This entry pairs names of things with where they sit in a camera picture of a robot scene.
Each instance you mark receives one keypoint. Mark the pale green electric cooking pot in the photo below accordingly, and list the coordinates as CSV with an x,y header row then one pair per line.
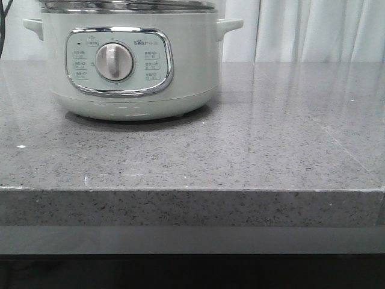
x,y
132,60

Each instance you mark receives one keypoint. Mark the white curtain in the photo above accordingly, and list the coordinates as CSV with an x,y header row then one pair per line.
x,y
273,31

